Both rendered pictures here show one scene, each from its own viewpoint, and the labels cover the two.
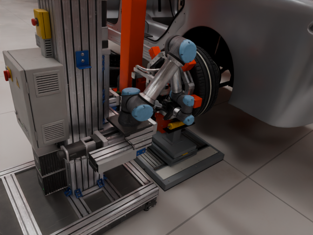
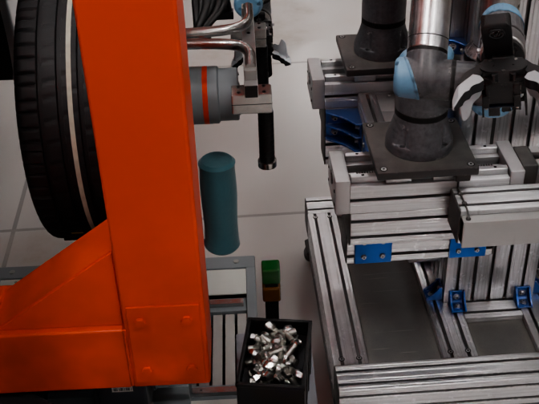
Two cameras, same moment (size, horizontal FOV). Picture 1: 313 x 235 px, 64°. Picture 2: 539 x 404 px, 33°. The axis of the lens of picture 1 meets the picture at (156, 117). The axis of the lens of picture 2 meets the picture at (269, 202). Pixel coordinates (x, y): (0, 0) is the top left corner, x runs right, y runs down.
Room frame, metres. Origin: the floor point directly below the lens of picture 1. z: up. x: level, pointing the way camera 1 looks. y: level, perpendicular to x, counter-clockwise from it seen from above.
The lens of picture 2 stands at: (3.35, 1.40, 1.90)
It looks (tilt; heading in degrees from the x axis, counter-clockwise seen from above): 35 degrees down; 220
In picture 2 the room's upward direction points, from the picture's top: 2 degrees counter-clockwise
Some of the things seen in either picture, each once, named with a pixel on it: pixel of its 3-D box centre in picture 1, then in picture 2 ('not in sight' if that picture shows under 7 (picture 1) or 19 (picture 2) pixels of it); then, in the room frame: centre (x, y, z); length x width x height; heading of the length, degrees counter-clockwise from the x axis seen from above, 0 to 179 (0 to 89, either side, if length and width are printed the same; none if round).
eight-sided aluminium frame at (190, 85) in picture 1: (167, 86); not in sight; (1.99, -0.06, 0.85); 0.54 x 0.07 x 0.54; 41
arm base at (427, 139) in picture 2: not in sight; (419, 124); (1.77, 0.51, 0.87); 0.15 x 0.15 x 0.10
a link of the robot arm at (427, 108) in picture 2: not in sight; (427, 78); (1.77, 0.52, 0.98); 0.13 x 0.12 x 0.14; 119
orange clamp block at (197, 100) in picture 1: (193, 101); not in sight; (1.76, -0.28, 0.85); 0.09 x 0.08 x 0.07; 41
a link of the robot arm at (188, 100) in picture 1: (186, 103); not in sight; (1.50, -0.19, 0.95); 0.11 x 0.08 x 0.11; 32
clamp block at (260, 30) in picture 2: (162, 90); (248, 34); (1.73, -0.02, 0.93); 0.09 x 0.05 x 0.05; 131
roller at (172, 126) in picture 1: (179, 122); not in sight; (1.96, -0.22, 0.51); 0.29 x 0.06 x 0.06; 131
